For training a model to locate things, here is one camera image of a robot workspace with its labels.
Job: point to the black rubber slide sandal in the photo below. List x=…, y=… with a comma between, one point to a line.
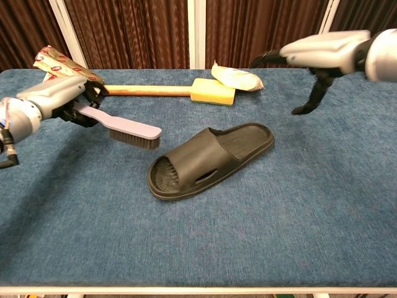
x=204, y=155

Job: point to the red printed wrapper package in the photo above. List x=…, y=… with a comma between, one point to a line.
x=68, y=66

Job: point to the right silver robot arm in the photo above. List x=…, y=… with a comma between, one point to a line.
x=383, y=56

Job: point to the yellow sponge block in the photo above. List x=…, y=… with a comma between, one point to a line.
x=211, y=91

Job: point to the white plastic packet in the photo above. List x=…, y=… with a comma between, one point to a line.
x=239, y=79

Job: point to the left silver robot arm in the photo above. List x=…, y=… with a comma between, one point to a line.
x=18, y=122

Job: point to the brown pleated curtain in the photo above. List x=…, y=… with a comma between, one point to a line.
x=133, y=31

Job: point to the lavender scrub brush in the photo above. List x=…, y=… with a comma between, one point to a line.
x=130, y=128

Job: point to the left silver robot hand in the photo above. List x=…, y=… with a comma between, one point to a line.
x=59, y=93

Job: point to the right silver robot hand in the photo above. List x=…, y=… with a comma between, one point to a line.
x=322, y=51

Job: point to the white partition post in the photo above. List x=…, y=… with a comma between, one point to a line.
x=322, y=31
x=69, y=34
x=196, y=31

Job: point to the blue fabric table cover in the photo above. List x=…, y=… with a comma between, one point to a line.
x=279, y=217

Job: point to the white table frame edge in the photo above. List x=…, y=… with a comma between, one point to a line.
x=198, y=290

